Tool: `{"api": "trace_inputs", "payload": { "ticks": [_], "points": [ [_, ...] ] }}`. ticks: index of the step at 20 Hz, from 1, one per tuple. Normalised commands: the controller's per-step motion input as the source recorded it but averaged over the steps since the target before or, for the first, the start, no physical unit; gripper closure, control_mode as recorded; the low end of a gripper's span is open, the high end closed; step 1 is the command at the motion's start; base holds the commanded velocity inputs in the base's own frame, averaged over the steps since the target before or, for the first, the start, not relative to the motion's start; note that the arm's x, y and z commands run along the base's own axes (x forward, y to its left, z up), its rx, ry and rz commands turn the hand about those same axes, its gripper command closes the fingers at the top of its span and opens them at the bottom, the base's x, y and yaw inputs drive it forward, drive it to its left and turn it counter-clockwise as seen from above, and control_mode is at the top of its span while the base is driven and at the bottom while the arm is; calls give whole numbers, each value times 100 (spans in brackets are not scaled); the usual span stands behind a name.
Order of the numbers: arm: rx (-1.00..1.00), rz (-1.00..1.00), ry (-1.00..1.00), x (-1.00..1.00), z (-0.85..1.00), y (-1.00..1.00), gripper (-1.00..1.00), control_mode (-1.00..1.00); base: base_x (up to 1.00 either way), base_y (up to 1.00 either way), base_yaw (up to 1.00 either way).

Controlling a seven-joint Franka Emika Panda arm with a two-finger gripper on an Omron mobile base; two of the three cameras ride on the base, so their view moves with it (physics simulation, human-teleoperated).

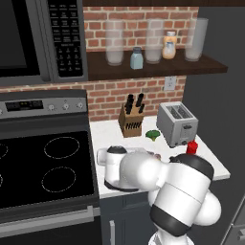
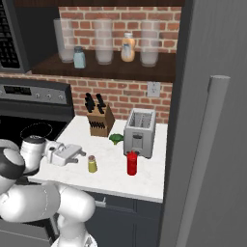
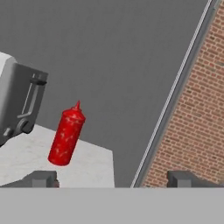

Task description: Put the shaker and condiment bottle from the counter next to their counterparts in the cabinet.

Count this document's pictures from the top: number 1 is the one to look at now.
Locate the white wall outlet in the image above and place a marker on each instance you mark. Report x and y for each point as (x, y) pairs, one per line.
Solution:
(170, 83)

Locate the green broccoli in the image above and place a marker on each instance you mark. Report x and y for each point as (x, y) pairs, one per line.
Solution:
(153, 135)

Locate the wooden knife block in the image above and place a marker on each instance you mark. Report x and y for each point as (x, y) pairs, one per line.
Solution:
(131, 122)

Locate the silver toaster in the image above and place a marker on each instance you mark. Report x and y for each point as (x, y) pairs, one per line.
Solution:
(175, 126)

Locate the black and grey microwave oven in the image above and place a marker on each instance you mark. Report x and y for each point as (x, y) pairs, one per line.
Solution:
(32, 38)

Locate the dark brown upper cabinet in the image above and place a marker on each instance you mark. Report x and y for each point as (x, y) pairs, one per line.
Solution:
(159, 2)

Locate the orange condiment bottle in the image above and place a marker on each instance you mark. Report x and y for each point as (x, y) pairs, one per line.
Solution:
(169, 46)

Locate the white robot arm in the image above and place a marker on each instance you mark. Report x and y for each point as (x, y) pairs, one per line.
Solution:
(182, 191)

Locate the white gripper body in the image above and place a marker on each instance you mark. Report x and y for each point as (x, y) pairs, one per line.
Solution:
(102, 157)

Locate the dark grey cabinet door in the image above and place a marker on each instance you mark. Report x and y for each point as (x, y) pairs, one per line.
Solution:
(130, 220)

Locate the black hob stove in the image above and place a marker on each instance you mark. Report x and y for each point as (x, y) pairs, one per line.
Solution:
(48, 159)

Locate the dark wooden shelf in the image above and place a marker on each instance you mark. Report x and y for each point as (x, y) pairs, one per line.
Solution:
(159, 68)

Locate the dark grey fridge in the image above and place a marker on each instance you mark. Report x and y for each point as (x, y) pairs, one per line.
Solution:
(217, 111)

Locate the grey stove knob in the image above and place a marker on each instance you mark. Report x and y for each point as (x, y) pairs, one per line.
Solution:
(51, 107)
(80, 104)
(65, 106)

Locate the blue-grey shaker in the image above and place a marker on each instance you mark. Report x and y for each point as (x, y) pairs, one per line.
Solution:
(136, 59)

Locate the clear glass jar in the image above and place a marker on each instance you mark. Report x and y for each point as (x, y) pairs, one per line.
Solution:
(195, 40)
(154, 41)
(115, 43)

